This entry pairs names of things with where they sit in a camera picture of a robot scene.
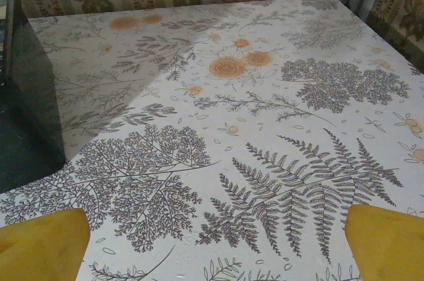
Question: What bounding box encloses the starry night print box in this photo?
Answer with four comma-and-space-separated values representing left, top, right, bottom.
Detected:
0, 0, 66, 194

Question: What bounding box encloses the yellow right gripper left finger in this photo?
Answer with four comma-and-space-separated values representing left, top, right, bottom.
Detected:
0, 207, 91, 281

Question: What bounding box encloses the floral patterned table cover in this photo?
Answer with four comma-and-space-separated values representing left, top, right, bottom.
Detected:
0, 0, 424, 281

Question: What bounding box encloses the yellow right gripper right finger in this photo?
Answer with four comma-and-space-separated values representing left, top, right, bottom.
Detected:
344, 203, 424, 281

